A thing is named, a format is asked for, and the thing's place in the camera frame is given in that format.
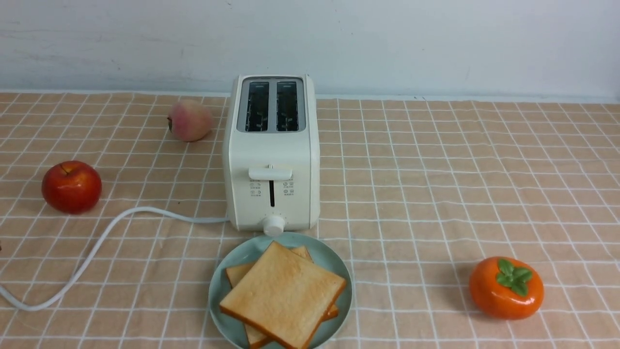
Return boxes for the white toaster power cord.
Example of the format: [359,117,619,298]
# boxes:
[0,206,229,311]

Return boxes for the pink peach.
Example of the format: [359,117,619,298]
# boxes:
[168,100,215,142]

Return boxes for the orange checkered tablecloth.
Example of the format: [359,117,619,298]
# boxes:
[0,93,620,349]

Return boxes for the toasted bread slice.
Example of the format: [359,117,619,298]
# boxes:
[225,245,339,349]
[219,241,347,349]

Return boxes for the orange persimmon with green leaf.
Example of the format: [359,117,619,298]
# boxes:
[469,256,545,320]

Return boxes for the light green round plate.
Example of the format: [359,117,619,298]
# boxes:
[208,232,354,349]

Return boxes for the red apple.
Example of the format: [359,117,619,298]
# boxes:
[41,160,102,215]

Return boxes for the white two-slot toaster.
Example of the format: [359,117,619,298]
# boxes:
[223,74,320,237]

